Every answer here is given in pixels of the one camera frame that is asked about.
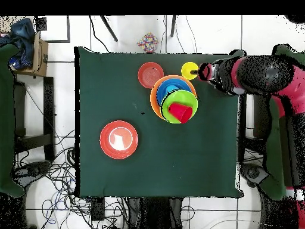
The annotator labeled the yellow cup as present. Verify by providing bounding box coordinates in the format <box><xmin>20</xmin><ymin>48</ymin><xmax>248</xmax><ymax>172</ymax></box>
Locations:
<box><xmin>180</xmin><ymin>61</ymin><xmax>200</xmax><ymax>81</ymax></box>

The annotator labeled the green bowl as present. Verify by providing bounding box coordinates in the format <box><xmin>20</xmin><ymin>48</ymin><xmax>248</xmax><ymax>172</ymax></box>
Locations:
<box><xmin>160</xmin><ymin>89</ymin><xmax>199</xmax><ymax>125</ymax></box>

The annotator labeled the large blue bowl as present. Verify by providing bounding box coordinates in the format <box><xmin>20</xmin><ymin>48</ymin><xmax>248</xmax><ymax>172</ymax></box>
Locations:
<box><xmin>156</xmin><ymin>78</ymin><xmax>193</xmax><ymax>107</ymax></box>

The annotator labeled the red cup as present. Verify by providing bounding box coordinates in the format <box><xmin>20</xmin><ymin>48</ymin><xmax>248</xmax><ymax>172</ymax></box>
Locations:
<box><xmin>168</xmin><ymin>102</ymin><xmax>194</xmax><ymax>125</ymax></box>

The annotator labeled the large orange bowl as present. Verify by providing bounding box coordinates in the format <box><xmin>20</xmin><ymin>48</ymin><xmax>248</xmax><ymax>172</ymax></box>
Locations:
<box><xmin>150</xmin><ymin>75</ymin><xmax>198</xmax><ymax>120</ymax></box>

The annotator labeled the wide red bowl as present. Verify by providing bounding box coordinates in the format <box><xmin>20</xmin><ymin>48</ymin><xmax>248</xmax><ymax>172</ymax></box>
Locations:
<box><xmin>99</xmin><ymin>120</ymin><xmax>139</xmax><ymax>160</ymax></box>

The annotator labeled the small red bowl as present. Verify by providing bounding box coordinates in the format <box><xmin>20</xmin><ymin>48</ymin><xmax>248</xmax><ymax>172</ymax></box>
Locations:
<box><xmin>137</xmin><ymin>61</ymin><xmax>164</xmax><ymax>89</ymax></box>

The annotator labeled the black tripod leg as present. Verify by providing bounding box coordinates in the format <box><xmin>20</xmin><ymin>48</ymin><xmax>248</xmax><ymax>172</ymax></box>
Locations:
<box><xmin>170</xmin><ymin>15</ymin><xmax>178</xmax><ymax>38</ymax></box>
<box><xmin>99</xmin><ymin>15</ymin><xmax>119</xmax><ymax>43</ymax></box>

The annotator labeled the colourful patterned box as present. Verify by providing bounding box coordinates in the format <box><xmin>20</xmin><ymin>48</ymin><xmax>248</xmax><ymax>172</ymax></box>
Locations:
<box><xmin>136</xmin><ymin>32</ymin><xmax>159</xmax><ymax>53</ymax></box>

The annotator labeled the green cloth covered table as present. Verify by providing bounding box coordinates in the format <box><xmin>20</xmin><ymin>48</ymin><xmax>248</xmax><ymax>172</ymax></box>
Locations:
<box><xmin>258</xmin><ymin>44</ymin><xmax>305</xmax><ymax>201</ymax></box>
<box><xmin>0</xmin><ymin>44</ymin><xmax>25</xmax><ymax>198</ymax></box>

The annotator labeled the dark green tablecloth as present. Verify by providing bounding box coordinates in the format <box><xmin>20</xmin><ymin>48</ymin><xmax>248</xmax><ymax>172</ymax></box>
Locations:
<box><xmin>74</xmin><ymin>46</ymin><xmax>246</xmax><ymax>199</ymax></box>

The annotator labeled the cardboard box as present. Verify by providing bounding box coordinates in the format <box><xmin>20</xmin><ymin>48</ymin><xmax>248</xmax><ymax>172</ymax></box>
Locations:
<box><xmin>11</xmin><ymin>32</ymin><xmax>49</xmax><ymax>78</ymax></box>

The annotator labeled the black floor box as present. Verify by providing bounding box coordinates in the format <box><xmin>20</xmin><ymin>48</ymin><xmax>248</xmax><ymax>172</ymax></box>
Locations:
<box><xmin>91</xmin><ymin>197</ymin><xmax>105</xmax><ymax>221</ymax></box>

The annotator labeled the blue cloth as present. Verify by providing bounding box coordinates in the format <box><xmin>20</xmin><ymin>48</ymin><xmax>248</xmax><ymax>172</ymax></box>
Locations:
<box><xmin>0</xmin><ymin>18</ymin><xmax>36</xmax><ymax>70</ymax></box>

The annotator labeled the black floor frame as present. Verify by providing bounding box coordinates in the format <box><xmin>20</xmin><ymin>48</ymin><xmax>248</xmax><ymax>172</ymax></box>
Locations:
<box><xmin>35</xmin><ymin>15</ymin><xmax>71</xmax><ymax>44</ymax></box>

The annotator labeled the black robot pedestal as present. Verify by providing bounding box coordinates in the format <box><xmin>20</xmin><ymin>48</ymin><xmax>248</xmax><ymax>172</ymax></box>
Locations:
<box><xmin>127</xmin><ymin>197</ymin><xmax>184</xmax><ymax>229</ymax></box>

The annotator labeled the tangle of cables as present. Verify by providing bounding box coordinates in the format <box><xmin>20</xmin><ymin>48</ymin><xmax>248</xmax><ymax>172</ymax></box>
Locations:
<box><xmin>13</xmin><ymin>129</ymin><xmax>129</xmax><ymax>229</ymax></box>

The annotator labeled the black stool frame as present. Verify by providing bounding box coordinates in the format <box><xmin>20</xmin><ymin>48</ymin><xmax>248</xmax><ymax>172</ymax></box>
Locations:
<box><xmin>13</xmin><ymin>76</ymin><xmax>56</xmax><ymax>162</ymax></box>

